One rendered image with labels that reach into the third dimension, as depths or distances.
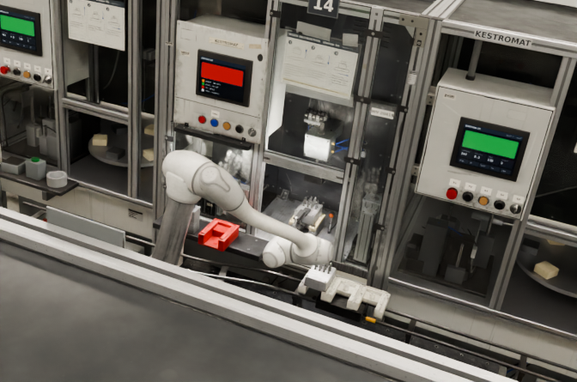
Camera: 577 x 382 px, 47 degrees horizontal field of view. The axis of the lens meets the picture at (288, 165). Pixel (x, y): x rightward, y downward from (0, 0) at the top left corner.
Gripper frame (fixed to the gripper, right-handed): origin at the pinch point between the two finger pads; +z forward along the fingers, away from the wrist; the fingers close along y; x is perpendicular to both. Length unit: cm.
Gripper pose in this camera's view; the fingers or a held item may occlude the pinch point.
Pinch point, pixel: (305, 216)
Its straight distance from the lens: 305.3
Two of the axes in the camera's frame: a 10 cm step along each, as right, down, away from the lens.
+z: 3.7, -3.7, 8.5
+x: -9.2, -2.5, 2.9
